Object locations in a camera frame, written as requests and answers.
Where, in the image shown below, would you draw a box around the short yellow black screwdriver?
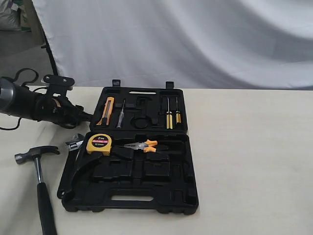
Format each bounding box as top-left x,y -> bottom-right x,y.
176,97 -> 181,124

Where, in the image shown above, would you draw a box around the claw hammer black grip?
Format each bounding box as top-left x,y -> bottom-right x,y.
14,145 -> 60,235

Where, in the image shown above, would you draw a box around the orange utility knife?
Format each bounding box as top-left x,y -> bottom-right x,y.
96,96 -> 114,126

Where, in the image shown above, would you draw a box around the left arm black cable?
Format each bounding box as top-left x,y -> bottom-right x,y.
0,68 -> 47,131

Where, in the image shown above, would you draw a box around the long yellow black screwdriver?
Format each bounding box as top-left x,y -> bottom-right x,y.
166,97 -> 173,129

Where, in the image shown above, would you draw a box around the black backdrop stand pole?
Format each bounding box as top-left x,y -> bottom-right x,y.
36,14 -> 62,87

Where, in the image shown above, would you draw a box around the white backdrop cloth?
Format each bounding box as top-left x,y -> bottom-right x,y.
33,0 -> 313,89

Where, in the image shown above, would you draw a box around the adjustable wrench black handle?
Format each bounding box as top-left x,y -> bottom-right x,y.
57,133 -> 85,199

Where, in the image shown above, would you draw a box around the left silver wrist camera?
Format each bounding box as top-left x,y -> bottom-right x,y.
43,74 -> 75,97

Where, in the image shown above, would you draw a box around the black plastic tool case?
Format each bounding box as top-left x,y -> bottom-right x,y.
61,79 -> 199,215

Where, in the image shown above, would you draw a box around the orange handled pliers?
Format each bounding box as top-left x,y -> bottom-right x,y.
112,139 -> 183,160

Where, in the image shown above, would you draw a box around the left grey black robot arm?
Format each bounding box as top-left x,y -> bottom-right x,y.
0,74 -> 92,129

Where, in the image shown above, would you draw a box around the clear test pen screwdriver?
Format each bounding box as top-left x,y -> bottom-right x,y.
116,99 -> 126,128

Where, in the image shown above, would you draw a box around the yellow tape measure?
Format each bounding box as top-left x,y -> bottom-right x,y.
86,134 -> 112,156

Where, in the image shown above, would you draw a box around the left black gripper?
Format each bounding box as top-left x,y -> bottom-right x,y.
34,95 -> 93,129

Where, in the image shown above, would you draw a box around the grey sack in background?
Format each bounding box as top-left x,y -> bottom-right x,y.
0,0 -> 20,31

